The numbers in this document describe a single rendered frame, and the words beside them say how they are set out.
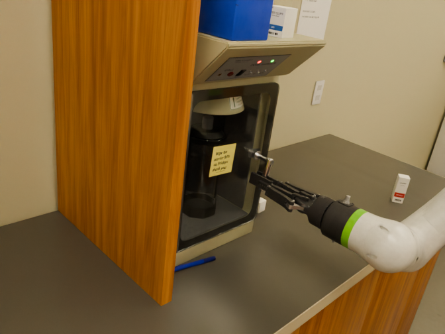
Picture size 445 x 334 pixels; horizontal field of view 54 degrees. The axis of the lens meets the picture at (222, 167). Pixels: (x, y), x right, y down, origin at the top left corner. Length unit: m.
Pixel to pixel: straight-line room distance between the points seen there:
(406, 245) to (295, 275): 0.34
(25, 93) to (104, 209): 0.36
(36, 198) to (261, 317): 0.71
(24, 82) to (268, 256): 0.77
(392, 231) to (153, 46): 0.59
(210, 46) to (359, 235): 0.49
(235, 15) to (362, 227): 0.50
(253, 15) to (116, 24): 0.27
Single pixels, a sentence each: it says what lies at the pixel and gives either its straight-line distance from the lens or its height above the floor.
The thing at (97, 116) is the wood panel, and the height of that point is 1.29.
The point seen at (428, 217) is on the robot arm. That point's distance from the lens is 1.07.
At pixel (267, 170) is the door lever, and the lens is 1.12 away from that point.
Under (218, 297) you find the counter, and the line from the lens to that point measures 1.05.
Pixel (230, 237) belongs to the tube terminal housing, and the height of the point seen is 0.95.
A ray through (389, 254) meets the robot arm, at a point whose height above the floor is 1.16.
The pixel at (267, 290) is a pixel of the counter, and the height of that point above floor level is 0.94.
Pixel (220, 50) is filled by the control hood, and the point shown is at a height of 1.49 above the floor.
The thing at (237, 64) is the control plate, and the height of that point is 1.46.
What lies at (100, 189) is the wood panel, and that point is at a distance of 1.09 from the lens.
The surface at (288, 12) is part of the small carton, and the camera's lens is 0.97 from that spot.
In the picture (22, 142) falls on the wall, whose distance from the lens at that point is 1.26.
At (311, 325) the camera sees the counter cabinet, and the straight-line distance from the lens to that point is 1.25.
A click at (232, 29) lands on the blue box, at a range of 0.82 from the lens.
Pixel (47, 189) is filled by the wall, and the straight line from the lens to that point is 1.35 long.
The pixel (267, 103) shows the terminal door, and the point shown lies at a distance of 1.11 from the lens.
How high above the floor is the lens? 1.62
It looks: 24 degrees down
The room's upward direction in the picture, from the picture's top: 8 degrees clockwise
